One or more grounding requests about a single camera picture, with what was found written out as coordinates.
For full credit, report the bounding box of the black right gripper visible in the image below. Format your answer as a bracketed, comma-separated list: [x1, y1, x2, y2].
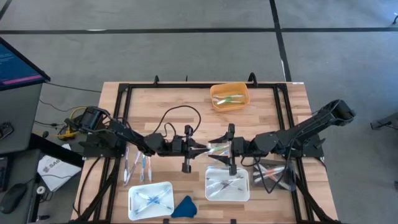
[207, 123, 251, 176]

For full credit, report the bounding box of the thin black floor cable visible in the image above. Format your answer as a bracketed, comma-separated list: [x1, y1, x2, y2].
[45, 80, 103, 94]

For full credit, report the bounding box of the pink packaged toothbrush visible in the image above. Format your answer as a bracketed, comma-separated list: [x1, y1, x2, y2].
[252, 162, 293, 191]

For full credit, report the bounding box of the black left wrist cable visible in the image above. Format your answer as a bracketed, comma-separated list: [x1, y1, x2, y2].
[152, 105, 202, 147]

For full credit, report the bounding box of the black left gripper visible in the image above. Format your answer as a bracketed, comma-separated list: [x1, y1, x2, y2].
[167, 134, 210, 174]

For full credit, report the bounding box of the white printed paper bag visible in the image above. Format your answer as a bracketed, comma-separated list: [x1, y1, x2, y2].
[36, 154, 82, 192]

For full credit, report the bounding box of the blue cloth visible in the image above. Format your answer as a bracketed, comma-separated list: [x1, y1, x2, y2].
[170, 195, 198, 219]

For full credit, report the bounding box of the white plastic bin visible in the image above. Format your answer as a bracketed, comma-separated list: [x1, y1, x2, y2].
[127, 181, 175, 222]
[205, 167, 251, 202]

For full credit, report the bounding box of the dark transparent plastic bin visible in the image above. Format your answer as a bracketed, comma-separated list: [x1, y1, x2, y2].
[251, 157, 296, 193]

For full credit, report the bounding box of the grey desk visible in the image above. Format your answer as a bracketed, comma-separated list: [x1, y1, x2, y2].
[0, 82, 44, 156]

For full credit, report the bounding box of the green packaged toothbrush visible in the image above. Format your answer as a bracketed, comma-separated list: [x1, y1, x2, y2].
[212, 99, 246, 106]
[198, 143, 231, 156]
[216, 95, 242, 105]

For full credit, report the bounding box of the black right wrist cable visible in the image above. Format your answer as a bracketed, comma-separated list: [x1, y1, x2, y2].
[241, 142, 292, 194]

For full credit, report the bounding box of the computer monitor with blue screen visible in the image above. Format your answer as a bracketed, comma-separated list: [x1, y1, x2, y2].
[0, 36, 52, 92]

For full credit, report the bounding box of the yellow cable coil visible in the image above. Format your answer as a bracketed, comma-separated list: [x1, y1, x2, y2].
[57, 106, 93, 141]

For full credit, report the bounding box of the black keyboard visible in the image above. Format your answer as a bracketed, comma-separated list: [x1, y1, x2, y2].
[0, 155, 13, 192]

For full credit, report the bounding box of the black desk device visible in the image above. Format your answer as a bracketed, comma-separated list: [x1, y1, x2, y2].
[0, 121, 15, 140]

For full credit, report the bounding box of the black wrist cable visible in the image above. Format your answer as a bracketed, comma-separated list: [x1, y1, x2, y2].
[152, 105, 202, 147]
[241, 142, 292, 194]

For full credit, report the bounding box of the thick black power cable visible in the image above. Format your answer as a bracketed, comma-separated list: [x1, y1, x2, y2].
[72, 157, 102, 218]

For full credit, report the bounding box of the orange plastic bin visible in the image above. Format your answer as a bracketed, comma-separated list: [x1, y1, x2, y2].
[210, 82, 251, 113]

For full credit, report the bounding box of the purple packaged toothbrush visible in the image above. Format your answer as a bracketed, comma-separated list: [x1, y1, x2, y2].
[206, 176, 246, 192]
[210, 175, 244, 197]
[126, 151, 142, 185]
[123, 146, 130, 186]

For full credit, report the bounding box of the black computer mouse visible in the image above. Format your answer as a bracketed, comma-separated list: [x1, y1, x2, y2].
[0, 182, 28, 215]

